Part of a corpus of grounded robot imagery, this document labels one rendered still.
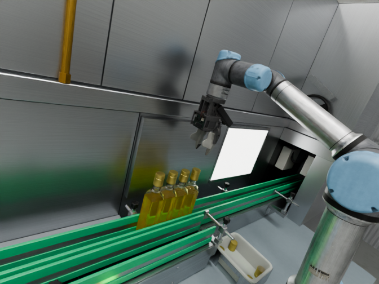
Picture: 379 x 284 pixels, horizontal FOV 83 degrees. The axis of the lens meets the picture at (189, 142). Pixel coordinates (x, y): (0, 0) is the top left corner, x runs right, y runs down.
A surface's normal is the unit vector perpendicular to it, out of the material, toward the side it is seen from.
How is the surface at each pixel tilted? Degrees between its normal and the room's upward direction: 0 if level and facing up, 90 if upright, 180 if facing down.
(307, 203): 90
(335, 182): 86
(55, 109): 90
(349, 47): 90
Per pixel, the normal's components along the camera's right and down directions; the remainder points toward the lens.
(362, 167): -0.70, -0.04
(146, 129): 0.61, 0.41
